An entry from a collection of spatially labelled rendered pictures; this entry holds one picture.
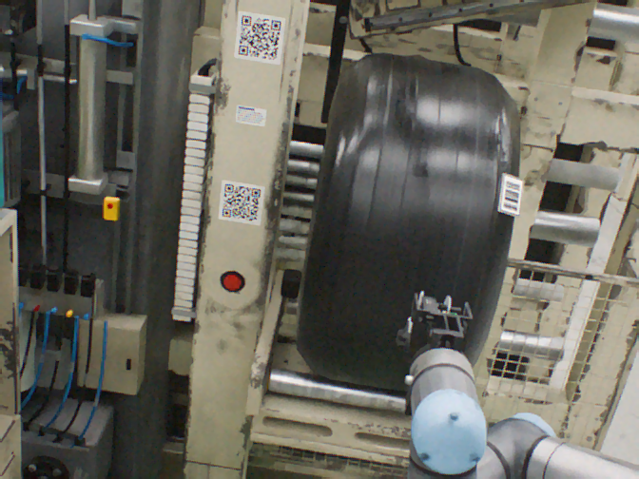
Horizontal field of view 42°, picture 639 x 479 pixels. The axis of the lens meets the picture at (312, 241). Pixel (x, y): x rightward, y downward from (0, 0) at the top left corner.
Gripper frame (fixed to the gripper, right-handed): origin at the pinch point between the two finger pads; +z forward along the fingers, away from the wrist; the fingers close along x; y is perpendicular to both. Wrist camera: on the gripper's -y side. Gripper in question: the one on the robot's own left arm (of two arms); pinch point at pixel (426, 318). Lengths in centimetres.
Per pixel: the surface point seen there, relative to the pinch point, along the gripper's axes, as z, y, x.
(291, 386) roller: 25.3, -28.9, 17.7
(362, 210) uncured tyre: 9.8, 11.3, 11.3
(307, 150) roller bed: 70, 4, 23
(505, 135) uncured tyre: 20.4, 24.0, -8.8
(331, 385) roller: 26.0, -27.7, 10.5
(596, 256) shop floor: 313, -86, -127
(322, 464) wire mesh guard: 80, -82, 6
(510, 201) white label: 13.5, 15.6, -10.5
